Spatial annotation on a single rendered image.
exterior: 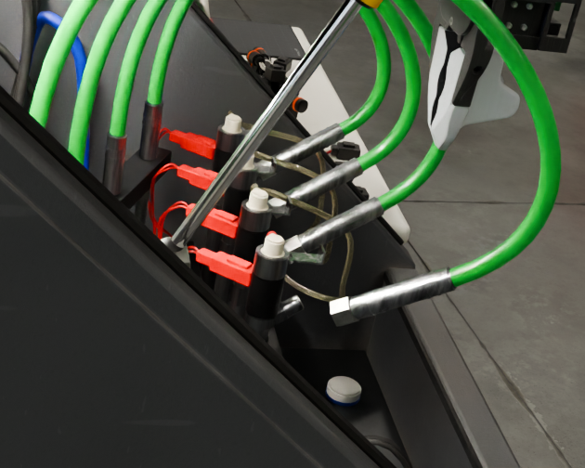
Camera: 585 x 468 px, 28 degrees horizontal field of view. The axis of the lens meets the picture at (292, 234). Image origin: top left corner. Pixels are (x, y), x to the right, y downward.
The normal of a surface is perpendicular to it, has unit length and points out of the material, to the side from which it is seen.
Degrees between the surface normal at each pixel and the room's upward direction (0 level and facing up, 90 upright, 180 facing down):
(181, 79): 90
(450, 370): 0
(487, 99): 93
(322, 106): 0
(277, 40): 0
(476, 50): 84
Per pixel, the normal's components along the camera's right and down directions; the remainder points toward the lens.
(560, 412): 0.17, -0.87
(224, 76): 0.18, 0.50
